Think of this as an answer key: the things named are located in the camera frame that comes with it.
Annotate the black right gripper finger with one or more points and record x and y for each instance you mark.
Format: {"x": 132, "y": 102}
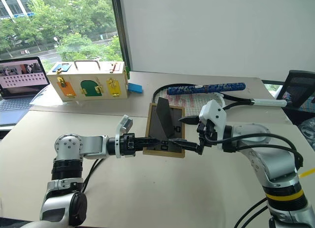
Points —
{"x": 184, "y": 144}
{"x": 189, "y": 120}

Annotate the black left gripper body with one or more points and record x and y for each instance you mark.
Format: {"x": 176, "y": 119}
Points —
{"x": 128, "y": 146}

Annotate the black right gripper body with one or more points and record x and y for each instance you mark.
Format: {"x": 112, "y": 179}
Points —
{"x": 205, "y": 135}

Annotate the wooden picture frame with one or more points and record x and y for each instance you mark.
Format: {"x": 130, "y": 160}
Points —
{"x": 153, "y": 125}

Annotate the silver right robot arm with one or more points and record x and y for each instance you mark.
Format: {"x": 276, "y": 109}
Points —
{"x": 265, "y": 151}

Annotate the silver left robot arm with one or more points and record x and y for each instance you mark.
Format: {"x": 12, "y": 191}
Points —
{"x": 92, "y": 145}

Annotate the black badminton racket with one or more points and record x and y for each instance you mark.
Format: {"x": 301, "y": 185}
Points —
{"x": 197, "y": 102}

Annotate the blue patterned tube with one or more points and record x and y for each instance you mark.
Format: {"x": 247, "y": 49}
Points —
{"x": 216, "y": 88}

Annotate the blue block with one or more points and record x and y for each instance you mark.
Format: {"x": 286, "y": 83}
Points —
{"x": 135, "y": 88}

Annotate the wooden latch lock box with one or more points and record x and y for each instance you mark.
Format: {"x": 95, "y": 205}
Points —
{"x": 88, "y": 82}

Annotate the black mesh office chair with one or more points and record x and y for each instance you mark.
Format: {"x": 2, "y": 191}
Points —
{"x": 299, "y": 90}

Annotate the yellow strip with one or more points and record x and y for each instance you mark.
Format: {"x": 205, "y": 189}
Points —
{"x": 307, "y": 172}

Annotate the grey laptop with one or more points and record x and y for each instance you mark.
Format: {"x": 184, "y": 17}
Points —
{"x": 21, "y": 80}

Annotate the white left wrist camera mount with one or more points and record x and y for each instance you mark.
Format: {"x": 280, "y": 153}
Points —
{"x": 125, "y": 129}

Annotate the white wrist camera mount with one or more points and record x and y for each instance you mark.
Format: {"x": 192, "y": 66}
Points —
{"x": 125, "y": 129}
{"x": 214, "y": 114}

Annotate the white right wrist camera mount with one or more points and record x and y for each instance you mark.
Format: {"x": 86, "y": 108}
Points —
{"x": 214, "y": 114}

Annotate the dark window frame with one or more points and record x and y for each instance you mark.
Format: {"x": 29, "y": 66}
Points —
{"x": 121, "y": 31}

